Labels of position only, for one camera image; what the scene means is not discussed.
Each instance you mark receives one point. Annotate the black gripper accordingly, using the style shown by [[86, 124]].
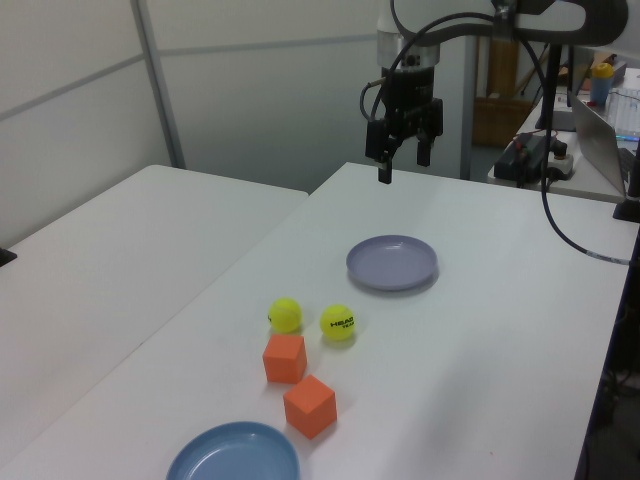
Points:
[[407, 87]]

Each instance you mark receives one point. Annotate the yellow tennis ball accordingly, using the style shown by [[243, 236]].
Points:
[[337, 322], [285, 315]]

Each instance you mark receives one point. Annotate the orange cube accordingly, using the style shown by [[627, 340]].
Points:
[[310, 407], [284, 360]]

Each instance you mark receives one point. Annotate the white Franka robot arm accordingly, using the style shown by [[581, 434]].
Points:
[[384, 46]]

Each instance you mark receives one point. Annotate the brown cardboard box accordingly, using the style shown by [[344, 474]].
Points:
[[500, 122]]

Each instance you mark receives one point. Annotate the black power supply box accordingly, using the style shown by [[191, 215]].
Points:
[[515, 160]]

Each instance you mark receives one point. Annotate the wooden board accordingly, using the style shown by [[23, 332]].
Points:
[[502, 67]]

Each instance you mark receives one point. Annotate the purple plate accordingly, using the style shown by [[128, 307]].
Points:
[[392, 262]]

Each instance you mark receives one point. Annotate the black monitor stand pole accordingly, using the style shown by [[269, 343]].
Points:
[[550, 90]]

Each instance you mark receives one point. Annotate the white power plug block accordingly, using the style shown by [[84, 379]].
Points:
[[561, 162]]

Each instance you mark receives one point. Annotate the white background desk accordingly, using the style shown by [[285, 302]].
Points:
[[590, 182]]

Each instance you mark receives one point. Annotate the silver laptop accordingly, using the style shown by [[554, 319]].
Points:
[[597, 145]]

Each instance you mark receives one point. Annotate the blue bottle with yellow cap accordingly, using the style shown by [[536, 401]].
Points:
[[601, 87]]

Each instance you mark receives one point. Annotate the clear plastic box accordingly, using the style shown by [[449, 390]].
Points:
[[625, 107]]

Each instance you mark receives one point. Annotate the blue plate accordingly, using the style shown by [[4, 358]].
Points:
[[235, 457]]

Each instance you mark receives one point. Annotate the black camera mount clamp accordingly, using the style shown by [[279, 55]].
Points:
[[629, 209]]

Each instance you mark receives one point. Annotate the grey partition post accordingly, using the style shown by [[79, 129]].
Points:
[[160, 100]]

